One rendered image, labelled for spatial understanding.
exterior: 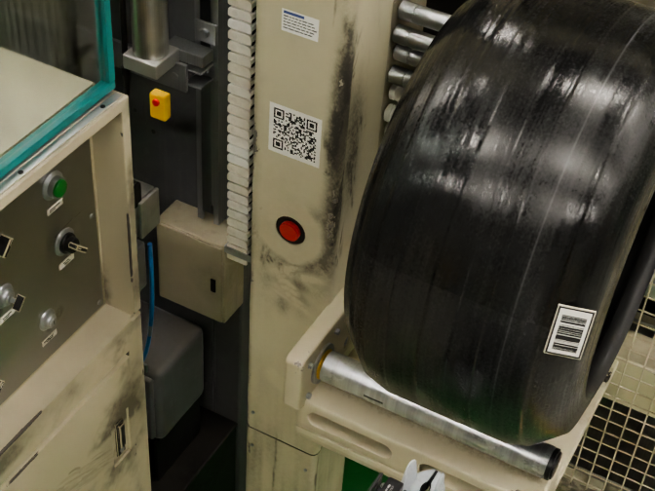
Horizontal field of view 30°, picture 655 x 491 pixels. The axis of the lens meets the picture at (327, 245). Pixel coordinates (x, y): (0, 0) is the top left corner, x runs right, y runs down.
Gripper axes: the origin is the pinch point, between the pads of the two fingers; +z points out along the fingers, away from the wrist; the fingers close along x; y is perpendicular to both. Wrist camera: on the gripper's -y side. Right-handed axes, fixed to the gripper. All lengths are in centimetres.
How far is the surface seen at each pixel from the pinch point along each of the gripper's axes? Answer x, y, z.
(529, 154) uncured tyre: 0.3, 40.0, 9.7
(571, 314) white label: -9.4, 27.0, 4.1
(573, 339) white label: -10.3, 24.0, 4.1
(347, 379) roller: 19.1, -6.5, 17.5
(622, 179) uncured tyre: -9.2, 39.3, 12.2
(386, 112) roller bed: 38, 8, 63
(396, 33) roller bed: 37, 23, 61
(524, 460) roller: -6.8, -6.8, 17.4
